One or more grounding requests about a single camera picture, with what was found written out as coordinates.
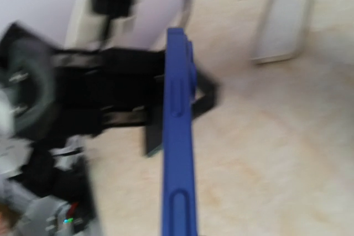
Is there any clear phone case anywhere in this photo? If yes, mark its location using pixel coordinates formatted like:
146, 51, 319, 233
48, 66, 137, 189
250, 0, 314, 64

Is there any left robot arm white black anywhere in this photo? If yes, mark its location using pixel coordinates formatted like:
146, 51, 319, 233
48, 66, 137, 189
1, 0, 218, 235

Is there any black phone left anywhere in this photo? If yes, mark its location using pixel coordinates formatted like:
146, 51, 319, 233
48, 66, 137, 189
144, 124, 163, 157

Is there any black phone blue edge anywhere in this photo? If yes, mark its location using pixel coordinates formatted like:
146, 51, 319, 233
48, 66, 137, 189
162, 28, 198, 236

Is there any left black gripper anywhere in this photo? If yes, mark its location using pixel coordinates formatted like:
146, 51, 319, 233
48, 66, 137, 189
52, 48, 220, 134

